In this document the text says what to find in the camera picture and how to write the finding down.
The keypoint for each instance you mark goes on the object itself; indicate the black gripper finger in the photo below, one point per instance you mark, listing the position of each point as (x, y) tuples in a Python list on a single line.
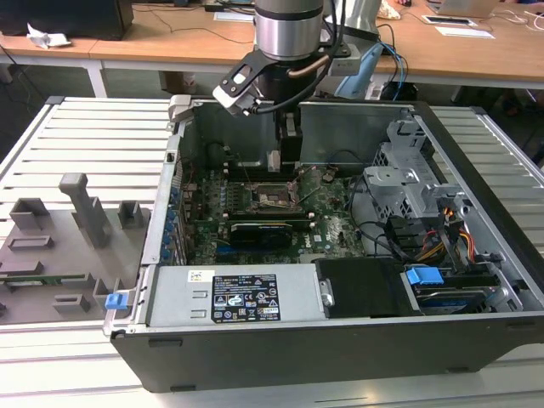
[(291, 149)]

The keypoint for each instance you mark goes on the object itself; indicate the thin metal locking lever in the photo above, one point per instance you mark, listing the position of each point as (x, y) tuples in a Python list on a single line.
[(247, 173), (312, 194)]

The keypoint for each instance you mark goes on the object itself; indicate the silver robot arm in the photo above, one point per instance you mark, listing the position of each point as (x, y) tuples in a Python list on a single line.
[(289, 34)]

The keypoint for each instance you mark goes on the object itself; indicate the RAM slot with white clips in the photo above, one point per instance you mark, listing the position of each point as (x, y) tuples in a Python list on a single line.
[(263, 216), (260, 161), (303, 227), (260, 172)]

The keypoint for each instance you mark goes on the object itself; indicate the blue expansion slot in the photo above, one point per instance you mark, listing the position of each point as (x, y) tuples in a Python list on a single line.
[(224, 254)]

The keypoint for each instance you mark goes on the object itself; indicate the silver coin battery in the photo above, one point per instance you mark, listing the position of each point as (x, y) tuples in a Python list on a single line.
[(327, 173)]

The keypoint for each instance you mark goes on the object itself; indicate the white paper sheet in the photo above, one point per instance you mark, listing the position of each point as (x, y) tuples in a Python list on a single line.
[(234, 17), (465, 32)]

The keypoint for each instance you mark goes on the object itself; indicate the green motherboard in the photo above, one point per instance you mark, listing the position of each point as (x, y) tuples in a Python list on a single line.
[(336, 221)]

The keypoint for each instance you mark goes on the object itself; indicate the pale blue teach pendant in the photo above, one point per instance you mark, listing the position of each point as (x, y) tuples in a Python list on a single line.
[(361, 72)]

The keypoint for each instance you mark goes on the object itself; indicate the wooden desk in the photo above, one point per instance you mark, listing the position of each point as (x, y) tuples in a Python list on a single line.
[(191, 42)]

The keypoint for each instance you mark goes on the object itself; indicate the brown cardboard box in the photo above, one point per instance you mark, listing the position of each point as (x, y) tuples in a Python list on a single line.
[(178, 81)]

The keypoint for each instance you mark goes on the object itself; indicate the black power adapter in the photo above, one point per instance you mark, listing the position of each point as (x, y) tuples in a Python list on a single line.
[(214, 7)]

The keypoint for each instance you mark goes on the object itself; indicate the silver drive cage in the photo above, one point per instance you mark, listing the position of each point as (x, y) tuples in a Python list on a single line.
[(391, 187)]

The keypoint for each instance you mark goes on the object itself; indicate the beige bag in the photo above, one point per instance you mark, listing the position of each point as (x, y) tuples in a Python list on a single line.
[(391, 9)]

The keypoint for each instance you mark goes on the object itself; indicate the black rating label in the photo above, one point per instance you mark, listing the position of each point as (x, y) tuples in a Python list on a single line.
[(246, 297)]

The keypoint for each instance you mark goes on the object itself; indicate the black plastic shroud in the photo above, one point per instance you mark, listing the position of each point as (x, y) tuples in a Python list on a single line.
[(361, 289)]

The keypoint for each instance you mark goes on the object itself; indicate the hard disk in blue carrier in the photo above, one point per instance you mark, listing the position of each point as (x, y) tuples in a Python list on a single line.
[(424, 276)]

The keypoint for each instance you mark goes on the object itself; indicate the flat tablet device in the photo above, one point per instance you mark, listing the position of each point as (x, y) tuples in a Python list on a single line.
[(448, 20)]

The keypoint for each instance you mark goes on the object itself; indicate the grey power supply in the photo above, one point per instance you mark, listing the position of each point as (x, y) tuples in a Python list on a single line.
[(174, 302)]

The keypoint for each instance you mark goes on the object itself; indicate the black and grey PC case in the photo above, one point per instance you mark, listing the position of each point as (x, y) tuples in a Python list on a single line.
[(297, 357)]

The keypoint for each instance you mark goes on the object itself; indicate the silver laptop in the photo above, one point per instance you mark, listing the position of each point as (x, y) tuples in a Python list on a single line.
[(467, 6)]

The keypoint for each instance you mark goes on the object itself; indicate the black computer box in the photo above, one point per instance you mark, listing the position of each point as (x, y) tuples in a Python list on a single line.
[(64, 17)]

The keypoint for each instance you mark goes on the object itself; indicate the crumpled white paper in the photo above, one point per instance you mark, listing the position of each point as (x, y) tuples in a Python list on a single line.
[(47, 39)]

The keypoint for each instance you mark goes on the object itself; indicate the blue case latch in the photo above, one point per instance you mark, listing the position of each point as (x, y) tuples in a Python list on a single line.
[(115, 302)]

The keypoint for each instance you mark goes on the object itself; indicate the grey parts rack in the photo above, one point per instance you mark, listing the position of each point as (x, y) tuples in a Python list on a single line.
[(47, 259)]

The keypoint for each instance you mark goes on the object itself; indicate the green RAM stick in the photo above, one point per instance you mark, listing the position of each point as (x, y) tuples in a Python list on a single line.
[(55, 278)]

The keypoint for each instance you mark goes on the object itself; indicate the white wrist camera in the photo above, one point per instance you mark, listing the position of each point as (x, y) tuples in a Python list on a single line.
[(231, 98)]

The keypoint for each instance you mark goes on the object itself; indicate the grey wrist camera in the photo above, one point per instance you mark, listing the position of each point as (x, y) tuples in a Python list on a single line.
[(346, 64)]

